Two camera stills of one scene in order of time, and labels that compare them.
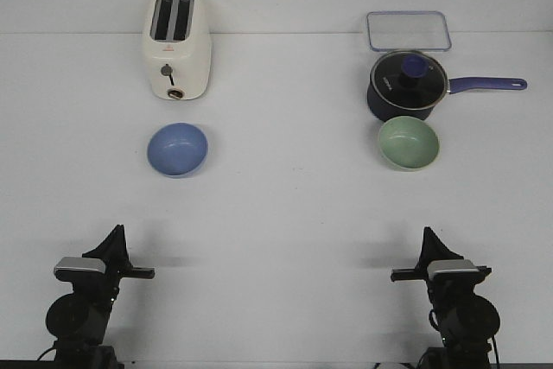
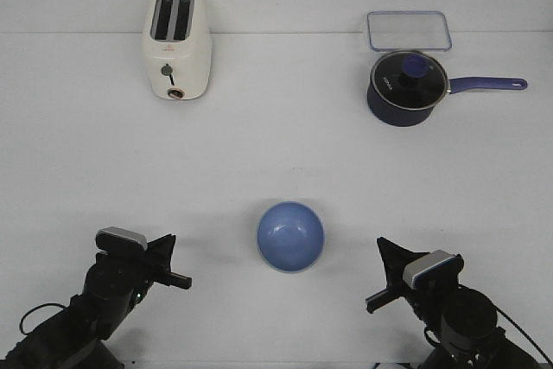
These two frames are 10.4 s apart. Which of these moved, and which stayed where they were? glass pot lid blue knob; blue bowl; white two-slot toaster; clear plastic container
Moved: blue bowl
Stayed: clear plastic container; white two-slot toaster; glass pot lid blue knob
